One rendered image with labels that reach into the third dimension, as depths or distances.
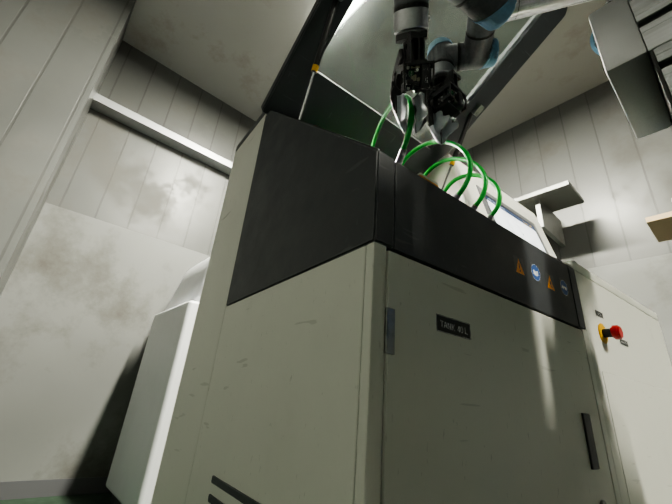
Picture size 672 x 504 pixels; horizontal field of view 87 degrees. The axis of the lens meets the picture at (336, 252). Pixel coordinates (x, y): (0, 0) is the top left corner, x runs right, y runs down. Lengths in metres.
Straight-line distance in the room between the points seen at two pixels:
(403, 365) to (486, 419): 0.19
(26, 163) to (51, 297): 0.79
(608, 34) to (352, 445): 0.52
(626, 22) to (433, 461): 0.53
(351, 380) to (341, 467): 0.10
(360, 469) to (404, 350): 0.15
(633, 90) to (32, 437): 2.77
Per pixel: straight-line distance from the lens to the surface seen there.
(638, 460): 1.19
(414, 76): 0.89
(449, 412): 0.56
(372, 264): 0.48
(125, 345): 2.76
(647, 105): 0.54
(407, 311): 0.51
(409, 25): 0.91
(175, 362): 1.99
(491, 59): 1.22
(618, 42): 0.50
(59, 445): 2.74
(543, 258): 0.95
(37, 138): 2.57
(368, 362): 0.45
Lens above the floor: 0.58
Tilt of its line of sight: 23 degrees up
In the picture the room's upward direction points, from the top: 5 degrees clockwise
